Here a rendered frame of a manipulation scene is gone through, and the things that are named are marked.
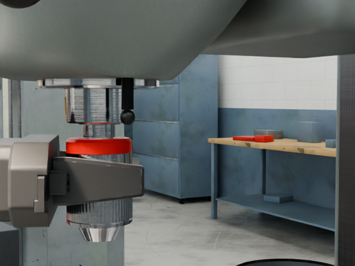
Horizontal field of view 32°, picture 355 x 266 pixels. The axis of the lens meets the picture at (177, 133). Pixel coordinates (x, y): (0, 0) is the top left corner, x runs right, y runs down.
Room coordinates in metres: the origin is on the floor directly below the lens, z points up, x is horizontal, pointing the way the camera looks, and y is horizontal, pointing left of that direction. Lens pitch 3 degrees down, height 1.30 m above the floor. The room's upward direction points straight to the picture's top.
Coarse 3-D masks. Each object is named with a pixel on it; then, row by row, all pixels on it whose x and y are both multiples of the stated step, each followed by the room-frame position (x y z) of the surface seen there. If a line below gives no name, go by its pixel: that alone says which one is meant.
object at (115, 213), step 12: (72, 156) 0.43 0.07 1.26; (84, 156) 0.42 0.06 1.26; (96, 156) 0.42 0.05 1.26; (108, 156) 0.42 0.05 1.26; (120, 156) 0.43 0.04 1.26; (84, 204) 0.42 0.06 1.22; (96, 204) 0.42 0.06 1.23; (108, 204) 0.42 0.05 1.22; (120, 204) 0.43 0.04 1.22; (132, 204) 0.44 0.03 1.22; (72, 216) 0.43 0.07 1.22; (84, 216) 0.42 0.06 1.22; (96, 216) 0.42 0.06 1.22; (108, 216) 0.42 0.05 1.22; (120, 216) 0.43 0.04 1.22; (132, 216) 0.44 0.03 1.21; (96, 228) 0.42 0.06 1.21
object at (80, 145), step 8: (72, 144) 0.43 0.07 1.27; (80, 144) 0.42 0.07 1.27; (88, 144) 0.42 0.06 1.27; (96, 144) 0.42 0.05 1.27; (104, 144) 0.42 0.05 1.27; (112, 144) 0.42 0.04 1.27; (120, 144) 0.43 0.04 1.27; (128, 144) 0.44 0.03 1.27; (72, 152) 0.43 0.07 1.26; (80, 152) 0.42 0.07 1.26; (88, 152) 0.42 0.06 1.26; (96, 152) 0.42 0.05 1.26; (104, 152) 0.42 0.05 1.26; (112, 152) 0.42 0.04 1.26; (120, 152) 0.43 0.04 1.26; (128, 152) 0.44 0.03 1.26
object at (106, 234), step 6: (84, 228) 0.43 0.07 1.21; (108, 228) 0.43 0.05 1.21; (114, 228) 0.43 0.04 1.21; (84, 234) 0.44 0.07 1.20; (90, 234) 0.43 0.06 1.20; (96, 234) 0.43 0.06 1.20; (102, 234) 0.43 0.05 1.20; (108, 234) 0.43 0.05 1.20; (114, 234) 0.44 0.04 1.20; (90, 240) 0.43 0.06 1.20; (96, 240) 0.43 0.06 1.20; (102, 240) 0.43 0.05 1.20; (108, 240) 0.44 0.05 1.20
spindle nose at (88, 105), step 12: (72, 96) 0.43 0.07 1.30; (84, 96) 0.42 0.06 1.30; (96, 96) 0.42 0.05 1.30; (108, 96) 0.42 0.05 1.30; (120, 96) 0.43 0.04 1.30; (72, 108) 0.43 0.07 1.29; (84, 108) 0.42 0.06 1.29; (96, 108) 0.42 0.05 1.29; (108, 108) 0.42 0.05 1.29; (120, 108) 0.43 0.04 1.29; (72, 120) 0.43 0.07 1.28; (84, 120) 0.42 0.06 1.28; (96, 120) 0.42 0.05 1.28; (108, 120) 0.42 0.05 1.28
